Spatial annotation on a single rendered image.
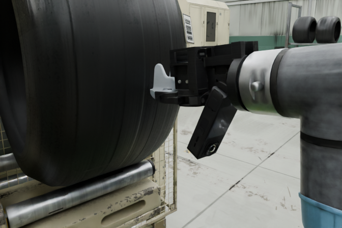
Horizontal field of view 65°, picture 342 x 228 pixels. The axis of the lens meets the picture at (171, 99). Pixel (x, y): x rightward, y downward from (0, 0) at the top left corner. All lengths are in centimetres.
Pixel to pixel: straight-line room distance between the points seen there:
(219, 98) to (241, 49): 7
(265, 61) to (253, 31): 1209
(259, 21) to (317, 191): 1208
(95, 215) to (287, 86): 51
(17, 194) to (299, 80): 81
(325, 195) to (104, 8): 38
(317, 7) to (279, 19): 138
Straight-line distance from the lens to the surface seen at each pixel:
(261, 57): 31
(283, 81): 28
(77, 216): 66
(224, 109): 36
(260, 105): 31
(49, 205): 63
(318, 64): 27
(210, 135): 38
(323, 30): 564
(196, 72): 36
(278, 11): 1206
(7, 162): 88
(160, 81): 44
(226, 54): 36
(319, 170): 29
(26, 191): 93
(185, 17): 57
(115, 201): 69
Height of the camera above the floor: 123
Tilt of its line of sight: 12 degrees down
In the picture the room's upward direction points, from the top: straight up
